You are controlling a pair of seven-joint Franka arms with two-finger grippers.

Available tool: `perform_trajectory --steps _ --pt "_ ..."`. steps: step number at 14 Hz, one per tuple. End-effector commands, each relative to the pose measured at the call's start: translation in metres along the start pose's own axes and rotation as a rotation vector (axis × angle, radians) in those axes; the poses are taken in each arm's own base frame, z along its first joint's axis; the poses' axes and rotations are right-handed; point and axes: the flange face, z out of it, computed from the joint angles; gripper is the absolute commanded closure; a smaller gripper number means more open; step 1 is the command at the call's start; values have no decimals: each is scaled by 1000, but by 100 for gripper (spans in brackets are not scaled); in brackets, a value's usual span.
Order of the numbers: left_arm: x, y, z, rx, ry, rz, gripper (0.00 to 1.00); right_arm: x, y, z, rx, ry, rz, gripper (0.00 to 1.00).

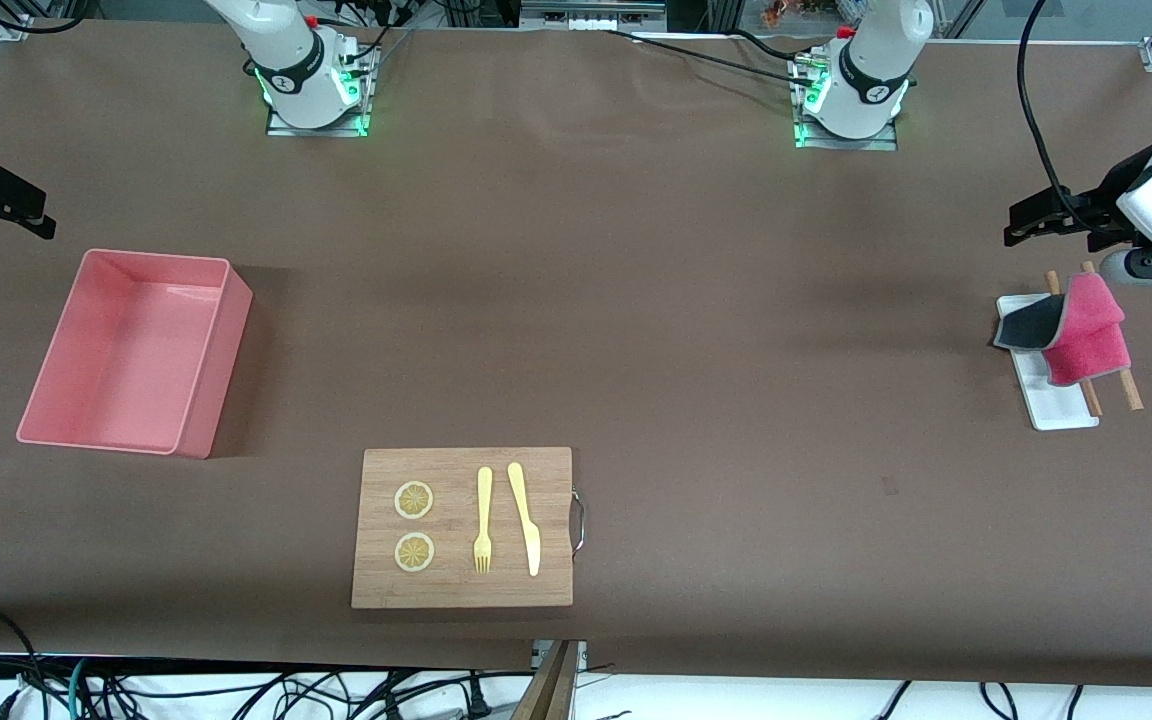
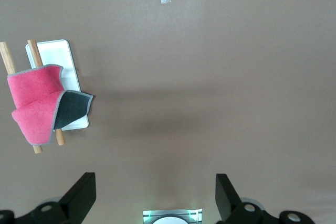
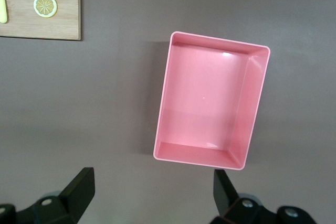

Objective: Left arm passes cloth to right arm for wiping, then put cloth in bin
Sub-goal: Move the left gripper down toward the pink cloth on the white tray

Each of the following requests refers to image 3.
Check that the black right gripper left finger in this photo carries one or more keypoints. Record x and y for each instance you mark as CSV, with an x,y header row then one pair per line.
x,y
76,197

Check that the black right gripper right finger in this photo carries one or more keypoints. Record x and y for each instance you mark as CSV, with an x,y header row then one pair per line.
x,y
228,203

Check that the pink plastic bin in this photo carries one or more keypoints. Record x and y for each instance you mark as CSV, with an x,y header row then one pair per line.
x,y
204,98

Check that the wooden cutting board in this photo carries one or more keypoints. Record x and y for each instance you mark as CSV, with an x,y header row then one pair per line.
x,y
65,24

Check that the lemon slice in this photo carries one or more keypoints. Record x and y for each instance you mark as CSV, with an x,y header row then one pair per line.
x,y
45,5

